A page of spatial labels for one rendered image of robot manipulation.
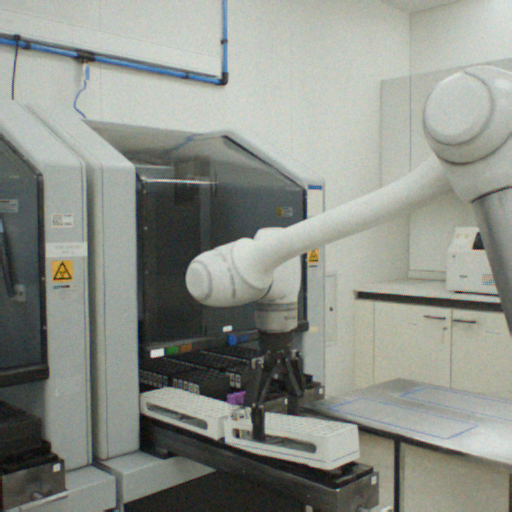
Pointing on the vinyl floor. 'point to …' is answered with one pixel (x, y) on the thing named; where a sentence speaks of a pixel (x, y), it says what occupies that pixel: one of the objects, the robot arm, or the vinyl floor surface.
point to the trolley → (425, 423)
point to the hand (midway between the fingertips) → (276, 423)
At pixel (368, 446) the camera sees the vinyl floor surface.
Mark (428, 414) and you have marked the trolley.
